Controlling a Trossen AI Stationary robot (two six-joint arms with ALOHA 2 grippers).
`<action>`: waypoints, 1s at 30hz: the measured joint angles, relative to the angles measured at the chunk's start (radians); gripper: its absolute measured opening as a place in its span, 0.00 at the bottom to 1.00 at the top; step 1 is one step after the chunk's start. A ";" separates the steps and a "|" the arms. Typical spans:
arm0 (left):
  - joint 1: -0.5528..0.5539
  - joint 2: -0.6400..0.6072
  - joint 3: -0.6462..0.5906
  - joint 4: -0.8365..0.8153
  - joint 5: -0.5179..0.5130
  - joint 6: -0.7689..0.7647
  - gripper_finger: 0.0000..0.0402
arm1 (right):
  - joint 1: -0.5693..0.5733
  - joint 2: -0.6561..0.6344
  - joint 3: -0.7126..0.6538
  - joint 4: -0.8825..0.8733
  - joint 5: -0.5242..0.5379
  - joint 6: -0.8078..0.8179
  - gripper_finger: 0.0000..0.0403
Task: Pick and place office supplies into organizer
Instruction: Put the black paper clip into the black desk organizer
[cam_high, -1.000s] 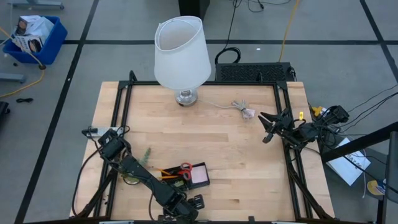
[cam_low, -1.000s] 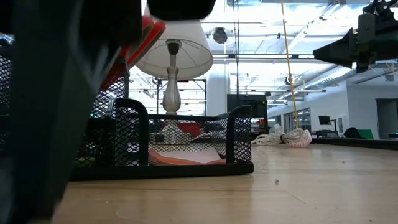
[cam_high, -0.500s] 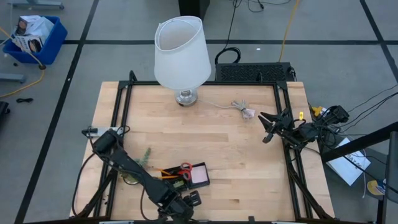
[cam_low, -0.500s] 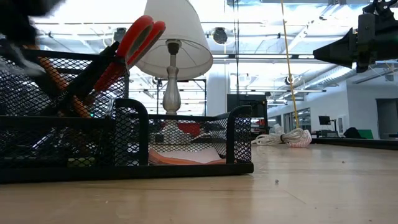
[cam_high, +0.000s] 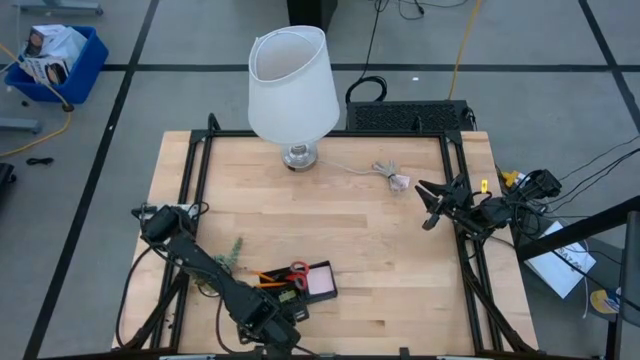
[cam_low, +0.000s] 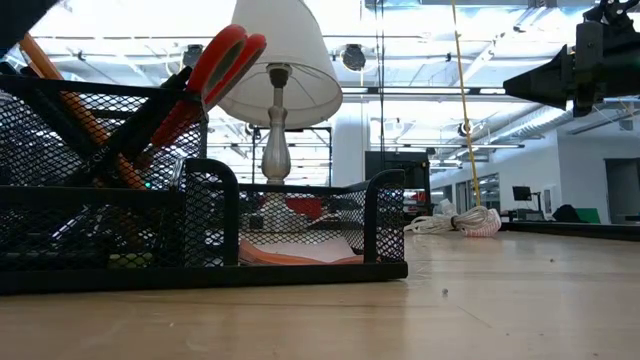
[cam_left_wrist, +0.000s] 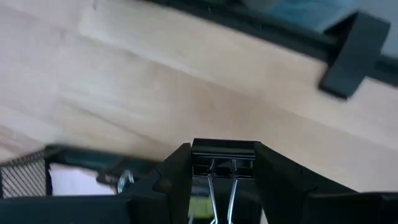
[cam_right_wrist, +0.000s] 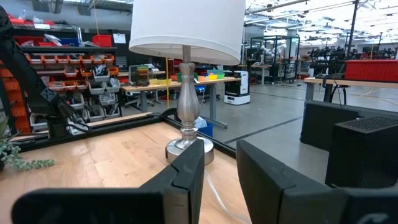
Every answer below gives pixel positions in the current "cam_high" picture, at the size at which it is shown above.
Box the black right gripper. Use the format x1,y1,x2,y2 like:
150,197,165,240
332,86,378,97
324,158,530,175
414,174,474,231

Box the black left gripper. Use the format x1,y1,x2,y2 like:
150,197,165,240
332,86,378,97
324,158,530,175
252,304,310,354

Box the black mesh desk organizer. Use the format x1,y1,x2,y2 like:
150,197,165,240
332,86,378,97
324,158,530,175
257,259,339,322

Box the red handled scissors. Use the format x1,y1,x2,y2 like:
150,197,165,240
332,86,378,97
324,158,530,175
288,260,311,292

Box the pink sticky note pad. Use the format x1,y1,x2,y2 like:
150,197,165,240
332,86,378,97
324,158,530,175
306,264,335,296

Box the black perforated computer case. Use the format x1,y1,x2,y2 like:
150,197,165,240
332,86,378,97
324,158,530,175
345,99,477,134

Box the small potted succulent plant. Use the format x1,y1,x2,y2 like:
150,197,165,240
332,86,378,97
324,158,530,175
192,237,245,296

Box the black diagonal metal beam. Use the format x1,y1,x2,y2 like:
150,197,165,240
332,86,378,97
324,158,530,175
514,194,640,264

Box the white printed paper sheet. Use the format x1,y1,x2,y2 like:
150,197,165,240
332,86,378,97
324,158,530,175
524,220,598,300

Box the white shade silver table lamp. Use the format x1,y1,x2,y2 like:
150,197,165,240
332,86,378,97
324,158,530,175
247,24,342,174

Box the black box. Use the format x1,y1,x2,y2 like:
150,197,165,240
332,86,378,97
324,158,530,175
286,0,339,32

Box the blue plastic bin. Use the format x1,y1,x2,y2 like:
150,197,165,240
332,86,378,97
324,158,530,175
3,24,111,106

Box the grey metal table foot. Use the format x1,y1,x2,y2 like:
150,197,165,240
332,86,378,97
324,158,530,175
10,0,105,16
0,117,42,135

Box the printed cardboard box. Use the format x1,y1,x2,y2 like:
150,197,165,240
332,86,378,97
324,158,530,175
24,24,57,57
20,55,72,86

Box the white plastic bag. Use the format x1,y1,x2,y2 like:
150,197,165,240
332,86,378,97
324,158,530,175
43,25,89,65

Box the white bundled lamp cord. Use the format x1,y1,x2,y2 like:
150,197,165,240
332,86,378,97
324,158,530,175
318,158,412,194

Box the black aluminium table frame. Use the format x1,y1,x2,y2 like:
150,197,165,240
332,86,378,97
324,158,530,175
112,112,539,360

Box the yellow hanging cable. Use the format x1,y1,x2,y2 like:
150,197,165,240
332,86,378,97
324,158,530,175
447,0,485,100

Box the black hanging cable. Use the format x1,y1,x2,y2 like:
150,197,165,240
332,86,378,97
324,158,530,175
344,0,390,105

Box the dark grey upright post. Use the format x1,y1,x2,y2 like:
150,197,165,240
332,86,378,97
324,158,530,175
604,209,640,360

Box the yellow floor cable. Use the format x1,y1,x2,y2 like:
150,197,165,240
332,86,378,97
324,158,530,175
0,42,75,160

